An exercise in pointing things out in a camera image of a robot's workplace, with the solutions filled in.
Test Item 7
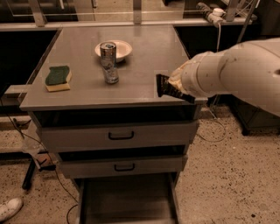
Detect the black rxbar chocolate bar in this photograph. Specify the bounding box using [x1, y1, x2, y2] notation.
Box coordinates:
[156, 74, 195, 103]

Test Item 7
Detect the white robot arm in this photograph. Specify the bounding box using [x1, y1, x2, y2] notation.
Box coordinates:
[168, 38, 280, 116]

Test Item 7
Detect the grey drawer cabinet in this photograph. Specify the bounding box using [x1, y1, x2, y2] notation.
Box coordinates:
[18, 24, 208, 224]

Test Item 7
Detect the grey middle drawer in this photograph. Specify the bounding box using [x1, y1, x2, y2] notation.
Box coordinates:
[59, 155, 187, 179]

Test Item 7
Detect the grey drawer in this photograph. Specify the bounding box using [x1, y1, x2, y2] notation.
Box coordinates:
[59, 155, 187, 179]
[75, 173, 181, 224]
[40, 121, 199, 152]

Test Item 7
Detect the grey bottom drawer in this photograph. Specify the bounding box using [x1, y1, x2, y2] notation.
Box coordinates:
[75, 173, 181, 224]

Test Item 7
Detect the grey top drawer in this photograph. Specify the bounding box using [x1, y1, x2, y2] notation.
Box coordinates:
[40, 121, 199, 152]

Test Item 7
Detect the white power strip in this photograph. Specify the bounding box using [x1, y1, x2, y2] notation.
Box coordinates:
[196, 2, 225, 26]

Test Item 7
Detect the silver drink can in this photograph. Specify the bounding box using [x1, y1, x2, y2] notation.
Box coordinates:
[100, 41, 119, 84]

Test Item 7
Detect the dark cabinet on right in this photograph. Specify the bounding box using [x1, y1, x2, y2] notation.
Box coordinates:
[229, 0, 280, 136]

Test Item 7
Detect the green yellow sponge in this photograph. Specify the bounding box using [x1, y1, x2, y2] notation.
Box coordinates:
[45, 66, 72, 92]

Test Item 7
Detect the black clamp tool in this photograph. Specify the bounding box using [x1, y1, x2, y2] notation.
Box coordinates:
[22, 150, 56, 191]

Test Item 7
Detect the white sneaker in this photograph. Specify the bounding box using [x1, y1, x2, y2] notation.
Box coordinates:
[0, 198, 24, 221]

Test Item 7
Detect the black floor cable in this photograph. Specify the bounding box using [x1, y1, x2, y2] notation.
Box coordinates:
[0, 99, 80, 224]

